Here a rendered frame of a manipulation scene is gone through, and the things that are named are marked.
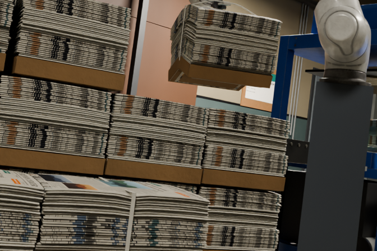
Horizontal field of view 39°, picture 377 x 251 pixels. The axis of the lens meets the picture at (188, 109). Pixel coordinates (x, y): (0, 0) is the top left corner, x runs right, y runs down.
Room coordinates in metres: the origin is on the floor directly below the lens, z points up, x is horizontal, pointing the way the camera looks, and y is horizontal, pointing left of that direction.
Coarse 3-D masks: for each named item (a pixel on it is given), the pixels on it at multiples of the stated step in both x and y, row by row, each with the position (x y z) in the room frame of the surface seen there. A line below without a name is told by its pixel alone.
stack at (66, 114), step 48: (0, 96) 1.32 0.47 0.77; (48, 96) 1.34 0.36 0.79; (96, 96) 1.39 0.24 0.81; (0, 144) 1.30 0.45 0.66; (48, 144) 1.35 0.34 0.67; (96, 144) 1.40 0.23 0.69; (144, 144) 1.45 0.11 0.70; (192, 144) 1.51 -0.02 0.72; (240, 144) 1.58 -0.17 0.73; (192, 192) 1.52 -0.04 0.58; (240, 192) 1.59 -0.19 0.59; (240, 240) 1.60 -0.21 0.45
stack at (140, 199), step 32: (0, 192) 1.02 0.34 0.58; (32, 192) 1.05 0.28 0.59; (64, 192) 1.07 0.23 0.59; (96, 192) 1.10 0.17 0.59; (128, 192) 1.16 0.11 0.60; (160, 192) 1.21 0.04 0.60; (0, 224) 1.03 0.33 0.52; (32, 224) 1.05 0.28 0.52; (64, 224) 1.08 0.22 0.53; (96, 224) 1.10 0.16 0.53; (128, 224) 1.13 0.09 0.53; (160, 224) 1.17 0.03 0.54; (192, 224) 1.20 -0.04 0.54
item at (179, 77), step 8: (176, 24) 1.94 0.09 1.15; (176, 32) 1.94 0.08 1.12; (176, 40) 1.92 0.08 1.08; (176, 48) 1.92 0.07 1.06; (176, 56) 1.91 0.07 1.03; (176, 72) 1.88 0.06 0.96; (176, 80) 1.95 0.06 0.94; (184, 80) 1.94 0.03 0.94; (192, 80) 1.93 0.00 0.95; (200, 80) 1.93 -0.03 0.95; (224, 88) 2.01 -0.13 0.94; (232, 88) 2.00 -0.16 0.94; (240, 88) 2.01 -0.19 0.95
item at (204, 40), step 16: (192, 16) 1.70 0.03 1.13; (208, 16) 1.64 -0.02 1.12; (224, 16) 1.65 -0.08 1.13; (240, 16) 1.66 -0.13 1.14; (256, 16) 1.68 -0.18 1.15; (192, 32) 1.68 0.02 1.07; (208, 32) 1.65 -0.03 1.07; (224, 32) 1.66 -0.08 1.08; (240, 32) 1.67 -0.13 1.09; (256, 32) 1.69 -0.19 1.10; (272, 32) 1.70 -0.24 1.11; (192, 48) 1.67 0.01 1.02; (208, 48) 1.66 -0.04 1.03; (224, 48) 1.67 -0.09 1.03; (240, 48) 1.69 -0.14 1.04; (256, 48) 1.70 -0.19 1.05; (272, 48) 1.71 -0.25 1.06; (208, 64) 1.69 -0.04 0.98; (224, 64) 1.69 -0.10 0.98; (240, 64) 1.70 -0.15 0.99; (256, 64) 1.72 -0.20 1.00; (272, 64) 1.72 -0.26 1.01; (208, 80) 1.72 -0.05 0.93
